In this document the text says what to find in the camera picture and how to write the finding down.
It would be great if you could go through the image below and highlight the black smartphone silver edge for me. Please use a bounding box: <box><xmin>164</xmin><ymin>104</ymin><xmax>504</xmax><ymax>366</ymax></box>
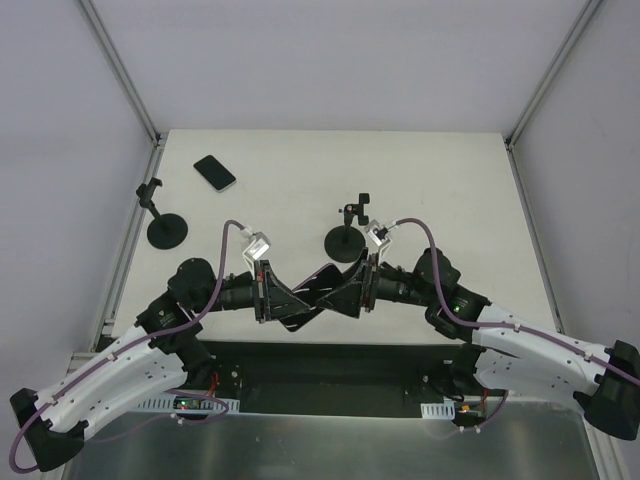
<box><xmin>193</xmin><ymin>155</ymin><xmax>237</xmax><ymax>193</ymax></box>

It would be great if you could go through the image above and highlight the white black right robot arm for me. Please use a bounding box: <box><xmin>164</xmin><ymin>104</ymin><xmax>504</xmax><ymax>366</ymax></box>
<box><xmin>315</xmin><ymin>248</ymin><xmax>639</xmax><ymax>441</ymax></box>

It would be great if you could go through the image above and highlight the aluminium frame post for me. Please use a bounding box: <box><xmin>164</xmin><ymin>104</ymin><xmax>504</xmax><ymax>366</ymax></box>
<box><xmin>504</xmin><ymin>0</ymin><xmax>607</xmax><ymax>152</ymax></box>
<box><xmin>74</xmin><ymin>0</ymin><xmax>161</xmax><ymax>145</ymax></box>

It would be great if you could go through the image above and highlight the white cable duct right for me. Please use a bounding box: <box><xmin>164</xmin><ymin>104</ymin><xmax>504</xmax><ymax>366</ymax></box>
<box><xmin>420</xmin><ymin>401</ymin><xmax>456</xmax><ymax>421</ymax></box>

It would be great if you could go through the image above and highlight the white cable duct left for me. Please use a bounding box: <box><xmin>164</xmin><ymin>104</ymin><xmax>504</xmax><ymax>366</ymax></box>
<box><xmin>132</xmin><ymin>393</ymin><xmax>240</xmax><ymax>415</ymax></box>

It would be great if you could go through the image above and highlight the aluminium frame post left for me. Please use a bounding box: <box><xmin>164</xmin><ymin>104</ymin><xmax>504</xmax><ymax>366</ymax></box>
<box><xmin>74</xmin><ymin>0</ymin><xmax>161</xmax><ymax>145</ymax></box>

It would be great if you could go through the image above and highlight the aluminium frame post right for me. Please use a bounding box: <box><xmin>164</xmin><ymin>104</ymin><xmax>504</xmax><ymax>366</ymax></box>
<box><xmin>504</xmin><ymin>0</ymin><xmax>607</xmax><ymax>152</ymax></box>

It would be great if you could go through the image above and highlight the black smartphone purple edge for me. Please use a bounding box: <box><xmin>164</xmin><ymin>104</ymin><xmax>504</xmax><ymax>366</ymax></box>
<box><xmin>280</xmin><ymin>263</ymin><xmax>344</xmax><ymax>333</ymax></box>

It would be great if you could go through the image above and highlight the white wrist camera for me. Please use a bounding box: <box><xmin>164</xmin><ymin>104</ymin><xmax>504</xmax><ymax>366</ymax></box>
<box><xmin>240</xmin><ymin>227</ymin><xmax>271</xmax><ymax>267</ymax></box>
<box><xmin>364</xmin><ymin>220</ymin><xmax>397</xmax><ymax>264</ymax></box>

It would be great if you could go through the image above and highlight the black phone stand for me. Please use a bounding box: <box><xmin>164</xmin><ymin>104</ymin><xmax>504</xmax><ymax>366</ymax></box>
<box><xmin>324</xmin><ymin>193</ymin><xmax>370</xmax><ymax>263</ymax></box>
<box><xmin>136</xmin><ymin>177</ymin><xmax>188</xmax><ymax>250</ymax></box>

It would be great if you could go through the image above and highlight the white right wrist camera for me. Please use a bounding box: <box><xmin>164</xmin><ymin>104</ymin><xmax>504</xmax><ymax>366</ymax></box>
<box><xmin>364</xmin><ymin>220</ymin><xmax>397</xmax><ymax>264</ymax></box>

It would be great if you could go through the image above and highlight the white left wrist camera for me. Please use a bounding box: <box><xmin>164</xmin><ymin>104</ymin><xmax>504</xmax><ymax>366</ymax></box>
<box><xmin>240</xmin><ymin>227</ymin><xmax>271</xmax><ymax>267</ymax></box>

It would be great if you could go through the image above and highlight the white cable duct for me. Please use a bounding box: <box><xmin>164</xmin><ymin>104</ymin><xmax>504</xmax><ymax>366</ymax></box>
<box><xmin>420</xmin><ymin>401</ymin><xmax>456</xmax><ymax>421</ymax></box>
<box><xmin>132</xmin><ymin>393</ymin><xmax>240</xmax><ymax>415</ymax></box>

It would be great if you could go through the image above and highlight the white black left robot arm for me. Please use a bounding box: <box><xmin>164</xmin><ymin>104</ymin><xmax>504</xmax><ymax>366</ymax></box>
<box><xmin>9</xmin><ymin>258</ymin><xmax>341</xmax><ymax>473</ymax></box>

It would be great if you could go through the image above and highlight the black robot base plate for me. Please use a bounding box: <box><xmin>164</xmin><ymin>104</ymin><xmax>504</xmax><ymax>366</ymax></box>
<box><xmin>186</xmin><ymin>341</ymin><xmax>502</xmax><ymax>418</ymax></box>

